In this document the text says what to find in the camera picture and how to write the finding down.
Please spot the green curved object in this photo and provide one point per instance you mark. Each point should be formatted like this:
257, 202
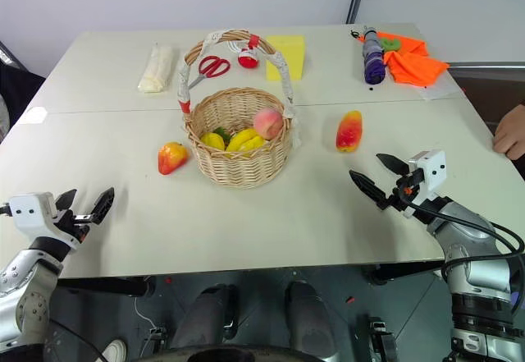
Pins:
387, 44

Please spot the orange cloth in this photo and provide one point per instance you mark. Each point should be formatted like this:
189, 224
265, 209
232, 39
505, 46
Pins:
414, 68

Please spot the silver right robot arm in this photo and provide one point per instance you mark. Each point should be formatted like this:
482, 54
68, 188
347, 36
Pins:
471, 239

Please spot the dark chair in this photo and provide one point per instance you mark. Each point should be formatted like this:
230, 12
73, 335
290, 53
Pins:
16, 87

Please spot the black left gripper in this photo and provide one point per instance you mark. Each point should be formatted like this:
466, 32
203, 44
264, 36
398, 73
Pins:
74, 222

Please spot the bystander bare hand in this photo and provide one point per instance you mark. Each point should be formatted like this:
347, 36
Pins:
512, 132

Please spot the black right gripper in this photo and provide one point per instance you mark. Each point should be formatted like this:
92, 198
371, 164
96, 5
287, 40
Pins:
406, 191

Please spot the purple folded umbrella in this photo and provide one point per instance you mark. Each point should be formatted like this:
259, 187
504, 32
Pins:
373, 64

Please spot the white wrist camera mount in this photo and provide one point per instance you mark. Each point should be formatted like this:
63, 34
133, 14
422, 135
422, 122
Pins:
432, 171
28, 214

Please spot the yellow lemon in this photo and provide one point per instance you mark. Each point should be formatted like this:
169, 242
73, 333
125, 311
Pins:
213, 140

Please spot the white folded plastic bag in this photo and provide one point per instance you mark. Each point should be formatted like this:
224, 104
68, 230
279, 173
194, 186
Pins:
156, 68

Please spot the dark rounded robot leg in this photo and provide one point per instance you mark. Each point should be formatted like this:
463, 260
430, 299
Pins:
307, 317
205, 317

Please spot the pink peach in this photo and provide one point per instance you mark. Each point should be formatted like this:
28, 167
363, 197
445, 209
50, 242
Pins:
267, 123

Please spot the green leaf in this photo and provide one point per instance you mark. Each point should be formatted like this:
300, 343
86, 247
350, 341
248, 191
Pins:
223, 133

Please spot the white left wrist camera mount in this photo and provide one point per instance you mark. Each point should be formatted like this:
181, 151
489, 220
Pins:
28, 214

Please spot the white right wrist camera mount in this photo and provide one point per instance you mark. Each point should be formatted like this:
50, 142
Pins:
432, 171

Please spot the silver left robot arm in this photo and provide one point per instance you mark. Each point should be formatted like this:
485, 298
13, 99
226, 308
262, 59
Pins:
24, 288

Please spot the white shoe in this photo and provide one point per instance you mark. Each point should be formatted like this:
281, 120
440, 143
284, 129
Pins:
115, 350

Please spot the long red yellow mango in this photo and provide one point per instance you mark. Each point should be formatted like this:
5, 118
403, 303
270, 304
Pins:
348, 132

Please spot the short red yellow mango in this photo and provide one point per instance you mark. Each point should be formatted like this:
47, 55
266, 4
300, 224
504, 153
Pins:
171, 157

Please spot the yellow fruits in basket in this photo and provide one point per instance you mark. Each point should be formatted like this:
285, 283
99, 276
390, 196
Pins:
244, 140

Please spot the yellow sponge block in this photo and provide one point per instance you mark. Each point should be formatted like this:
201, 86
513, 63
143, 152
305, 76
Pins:
293, 56

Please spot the red and white toy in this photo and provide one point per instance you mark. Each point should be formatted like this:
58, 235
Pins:
248, 60

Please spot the black table frame bar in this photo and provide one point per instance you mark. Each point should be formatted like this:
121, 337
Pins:
102, 286

